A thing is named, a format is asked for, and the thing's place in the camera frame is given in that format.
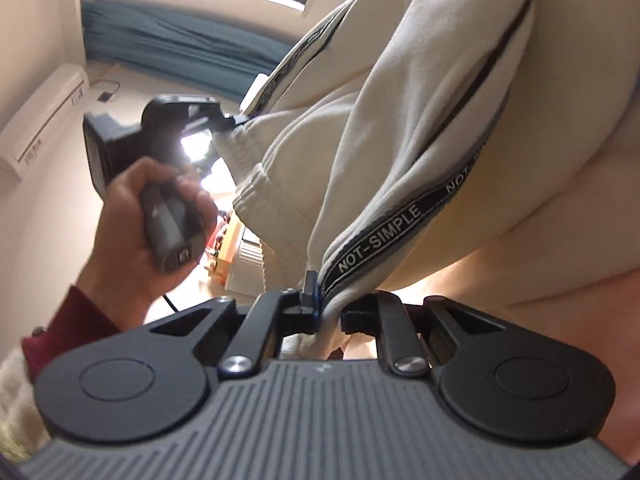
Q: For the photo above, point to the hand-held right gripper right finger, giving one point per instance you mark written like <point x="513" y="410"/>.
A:
<point x="360" y="321"/>

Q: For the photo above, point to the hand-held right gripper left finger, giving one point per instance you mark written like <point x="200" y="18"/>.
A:
<point x="312" y="305"/>

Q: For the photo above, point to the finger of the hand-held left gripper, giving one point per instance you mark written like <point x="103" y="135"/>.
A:
<point x="235" y="121"/>

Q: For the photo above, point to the cream pants with black stripe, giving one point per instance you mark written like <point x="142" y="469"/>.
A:
<point x="380" y="125"/>

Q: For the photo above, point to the person's left forearm red sleeve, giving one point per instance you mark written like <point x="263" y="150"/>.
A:
<point x="65" y="332"/>

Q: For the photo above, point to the person's left hand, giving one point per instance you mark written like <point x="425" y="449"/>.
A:
<point x="117" y="240"/>

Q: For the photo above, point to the narrow teal curtain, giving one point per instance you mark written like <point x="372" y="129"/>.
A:
<point x="185" y="45"/>

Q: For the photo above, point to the cluttered desk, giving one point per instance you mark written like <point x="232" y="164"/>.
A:
<point x="232" y="250"/>

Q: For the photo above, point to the bed with cream pink sheet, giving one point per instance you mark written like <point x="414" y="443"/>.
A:
<point x="575" y="290"/>

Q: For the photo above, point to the white fuzzy cloth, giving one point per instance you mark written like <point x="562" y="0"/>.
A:
<point x="17" y="400"/>

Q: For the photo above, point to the white wall air conditioner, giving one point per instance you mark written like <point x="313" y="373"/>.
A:
<point x="40" y="120"/>

